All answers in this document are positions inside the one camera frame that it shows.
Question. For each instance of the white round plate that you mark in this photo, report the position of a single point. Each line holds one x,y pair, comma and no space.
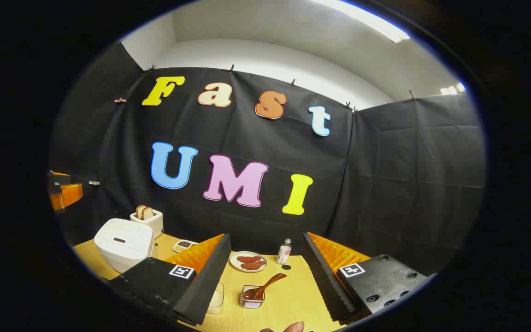
234,261

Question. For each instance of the white divided grain dish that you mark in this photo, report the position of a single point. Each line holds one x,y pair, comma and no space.
183,245

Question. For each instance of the small ceiling light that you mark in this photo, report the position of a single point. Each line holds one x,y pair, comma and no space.
452,88

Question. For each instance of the white rice cooker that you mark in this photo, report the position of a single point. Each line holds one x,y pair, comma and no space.
122,244

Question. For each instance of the small clear bottle pink label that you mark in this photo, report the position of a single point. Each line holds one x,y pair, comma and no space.
283,253

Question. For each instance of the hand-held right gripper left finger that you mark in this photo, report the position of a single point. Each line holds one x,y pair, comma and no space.
210,281

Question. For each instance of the toast bread slice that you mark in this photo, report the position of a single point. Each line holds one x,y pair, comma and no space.
140,212
148,213

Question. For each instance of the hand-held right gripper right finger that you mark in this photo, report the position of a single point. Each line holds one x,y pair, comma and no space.
323,281

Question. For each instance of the white toaster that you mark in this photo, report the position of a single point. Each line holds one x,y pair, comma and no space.
155,223

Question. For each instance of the clear container of rice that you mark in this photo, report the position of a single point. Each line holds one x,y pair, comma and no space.
217,299

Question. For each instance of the red sausage piece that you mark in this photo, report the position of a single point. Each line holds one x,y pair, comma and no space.
249,259
253,265

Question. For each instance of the brown wooden spoon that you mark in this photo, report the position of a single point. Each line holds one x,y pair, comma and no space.
270,282

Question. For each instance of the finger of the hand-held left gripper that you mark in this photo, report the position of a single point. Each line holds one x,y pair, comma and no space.
69,194
58,182

